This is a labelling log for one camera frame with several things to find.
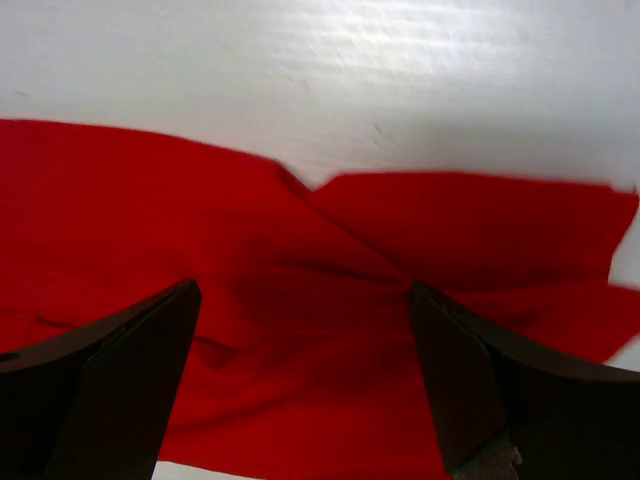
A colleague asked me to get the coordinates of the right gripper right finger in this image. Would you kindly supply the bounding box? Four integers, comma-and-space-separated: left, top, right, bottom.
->
409, 282, 639, 479

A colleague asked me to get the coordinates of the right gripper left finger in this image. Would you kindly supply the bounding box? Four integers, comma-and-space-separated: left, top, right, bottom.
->
1, 280, 201, 480

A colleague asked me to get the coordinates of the red t shirt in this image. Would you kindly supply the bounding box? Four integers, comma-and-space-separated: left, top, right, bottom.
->
1, 120, 639, 479

